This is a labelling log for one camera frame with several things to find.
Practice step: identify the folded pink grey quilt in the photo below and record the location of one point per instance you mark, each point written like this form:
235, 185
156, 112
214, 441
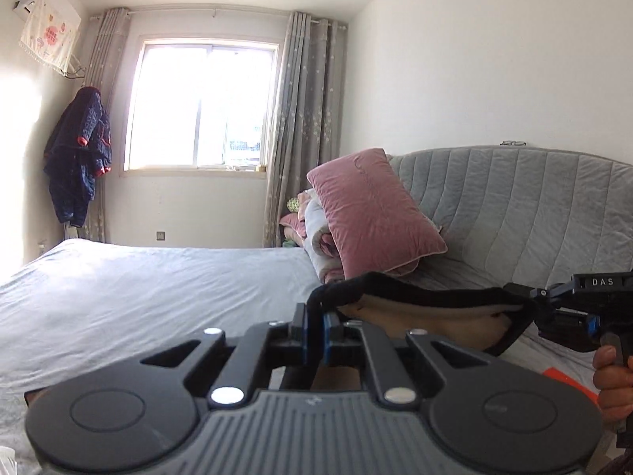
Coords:
306, 226

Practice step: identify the grey quilted headboard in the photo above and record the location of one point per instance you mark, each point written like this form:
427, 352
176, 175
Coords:
525, 215

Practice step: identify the person's right hand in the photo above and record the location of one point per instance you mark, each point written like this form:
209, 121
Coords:
614, 384

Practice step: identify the black and beige bear sweatshirt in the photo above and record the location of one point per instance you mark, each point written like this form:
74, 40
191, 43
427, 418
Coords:
488, 320

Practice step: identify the grey bed sheet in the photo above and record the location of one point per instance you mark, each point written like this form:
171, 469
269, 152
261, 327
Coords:
83, 305

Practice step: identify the window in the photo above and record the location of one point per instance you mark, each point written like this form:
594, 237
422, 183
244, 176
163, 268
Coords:
200, 103

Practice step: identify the grey right curtain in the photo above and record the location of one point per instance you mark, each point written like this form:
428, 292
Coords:
307, 112

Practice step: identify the pink velvet pillow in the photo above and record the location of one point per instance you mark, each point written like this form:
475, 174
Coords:
375, 224

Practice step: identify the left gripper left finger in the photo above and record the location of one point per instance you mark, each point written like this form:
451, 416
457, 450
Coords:
299, 373

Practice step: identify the navy blue hanging jacket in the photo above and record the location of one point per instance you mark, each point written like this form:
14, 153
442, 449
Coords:
77, 153

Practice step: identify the white air conditioner with cover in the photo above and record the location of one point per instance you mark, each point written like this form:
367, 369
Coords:
50, 31

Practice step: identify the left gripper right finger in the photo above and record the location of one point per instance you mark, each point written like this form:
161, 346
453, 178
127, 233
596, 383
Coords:
332, 336

